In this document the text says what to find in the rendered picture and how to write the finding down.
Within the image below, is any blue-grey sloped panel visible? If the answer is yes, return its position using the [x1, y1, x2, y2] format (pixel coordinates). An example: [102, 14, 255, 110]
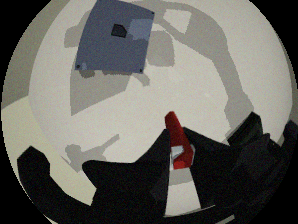
[74, 0, 156, 73]

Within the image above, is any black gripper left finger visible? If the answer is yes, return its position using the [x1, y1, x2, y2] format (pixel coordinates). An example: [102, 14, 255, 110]
[81, 128, 172, 216]

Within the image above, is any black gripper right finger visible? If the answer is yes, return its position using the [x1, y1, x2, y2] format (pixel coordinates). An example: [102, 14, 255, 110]
[182, 127, 270, 209]

